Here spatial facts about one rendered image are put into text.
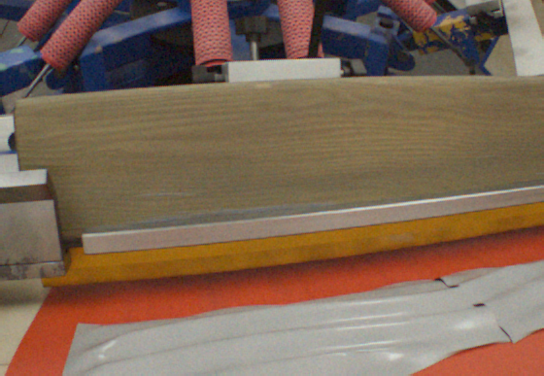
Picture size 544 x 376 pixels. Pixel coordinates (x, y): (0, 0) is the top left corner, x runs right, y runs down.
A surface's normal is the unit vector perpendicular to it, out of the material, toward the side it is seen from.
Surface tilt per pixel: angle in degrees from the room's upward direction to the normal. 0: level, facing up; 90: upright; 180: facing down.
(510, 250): 32
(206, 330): 5
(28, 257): 58
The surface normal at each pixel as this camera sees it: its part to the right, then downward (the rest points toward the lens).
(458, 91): 0.21, 0.16
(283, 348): 0.04, -0.77
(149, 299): -0.04, -0.98
